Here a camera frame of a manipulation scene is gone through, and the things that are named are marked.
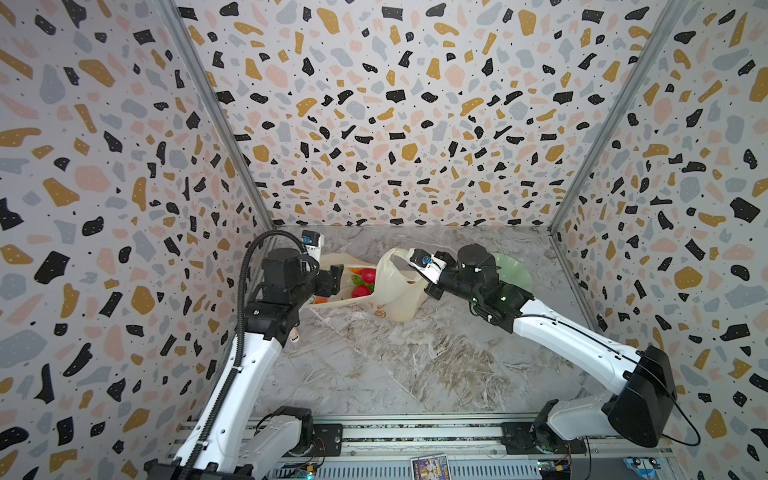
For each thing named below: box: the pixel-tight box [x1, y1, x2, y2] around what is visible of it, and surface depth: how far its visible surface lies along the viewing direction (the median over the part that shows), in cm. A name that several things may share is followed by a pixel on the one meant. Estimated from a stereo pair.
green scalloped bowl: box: [489, 252, 533, 296], surface depth 108 cm
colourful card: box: [410, 454, 451, 480], surface depth 70 cm
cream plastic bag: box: [305, 248, 431, 322], surface depth 75 cm
